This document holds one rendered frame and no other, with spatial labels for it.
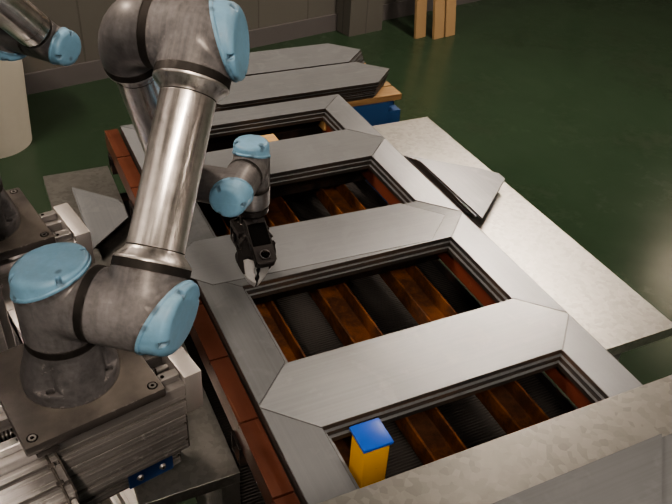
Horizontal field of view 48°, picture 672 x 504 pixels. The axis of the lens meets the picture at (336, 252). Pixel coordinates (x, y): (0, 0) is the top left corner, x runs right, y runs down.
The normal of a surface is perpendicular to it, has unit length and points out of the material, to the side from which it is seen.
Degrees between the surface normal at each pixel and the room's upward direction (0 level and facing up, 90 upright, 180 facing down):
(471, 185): 0
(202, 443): 0
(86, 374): 72
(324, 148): 0
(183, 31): 49
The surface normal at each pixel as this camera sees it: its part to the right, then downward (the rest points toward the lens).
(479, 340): 0.05, -0.80
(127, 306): -0.12, -0.12
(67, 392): 0.25, 0.31
